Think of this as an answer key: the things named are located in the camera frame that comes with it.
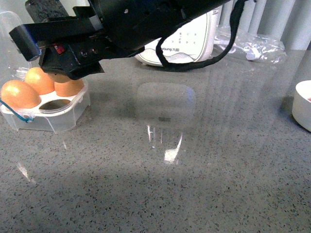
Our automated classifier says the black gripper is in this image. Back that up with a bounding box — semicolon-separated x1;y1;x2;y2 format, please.
9;0;224;80

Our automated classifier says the brown egg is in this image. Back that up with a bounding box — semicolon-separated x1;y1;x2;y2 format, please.
54;80;84;97
48;73;71;83
0;80;41;109
24;67;55;95

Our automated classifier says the clear plastic egg box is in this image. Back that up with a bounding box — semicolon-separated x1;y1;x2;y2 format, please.
0;11;90;133

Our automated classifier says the blue rubber band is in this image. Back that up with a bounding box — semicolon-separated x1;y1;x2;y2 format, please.
0;100;34;123

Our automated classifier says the white Joyoung cooker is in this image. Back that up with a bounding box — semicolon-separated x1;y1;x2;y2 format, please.
134;4;223;67

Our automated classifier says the clear plastic bag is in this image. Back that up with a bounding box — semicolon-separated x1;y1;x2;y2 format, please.
214;26;287;64

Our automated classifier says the white bowl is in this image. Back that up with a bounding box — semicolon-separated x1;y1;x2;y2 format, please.
292;80;311;132

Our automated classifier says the white power cord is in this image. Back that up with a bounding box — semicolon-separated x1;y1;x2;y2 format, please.
213;40;260;61

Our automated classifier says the black cable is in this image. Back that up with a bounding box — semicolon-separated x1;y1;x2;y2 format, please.
155;0;256;72

